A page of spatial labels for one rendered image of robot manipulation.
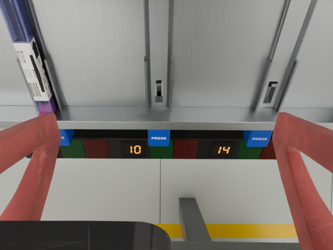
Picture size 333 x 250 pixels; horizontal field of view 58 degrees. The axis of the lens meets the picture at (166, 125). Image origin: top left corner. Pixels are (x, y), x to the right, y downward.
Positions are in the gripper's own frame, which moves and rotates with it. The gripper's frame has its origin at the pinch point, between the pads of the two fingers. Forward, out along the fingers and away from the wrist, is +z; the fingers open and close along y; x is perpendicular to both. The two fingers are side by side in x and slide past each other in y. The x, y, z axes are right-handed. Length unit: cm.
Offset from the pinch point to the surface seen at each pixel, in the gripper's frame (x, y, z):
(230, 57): 3.2, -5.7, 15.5
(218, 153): 17.4, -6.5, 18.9
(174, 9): -1.2, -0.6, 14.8
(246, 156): 17.9, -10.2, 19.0
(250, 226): 83, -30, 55
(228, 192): 73, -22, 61
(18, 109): 8.8, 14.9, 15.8
